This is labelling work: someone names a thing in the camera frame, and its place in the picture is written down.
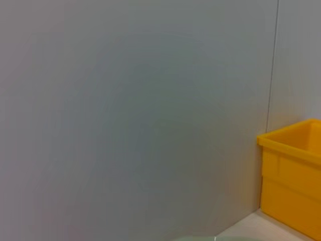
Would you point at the yellow plastic bin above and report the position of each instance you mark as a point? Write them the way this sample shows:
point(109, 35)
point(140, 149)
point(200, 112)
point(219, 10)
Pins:
point(291, 180)

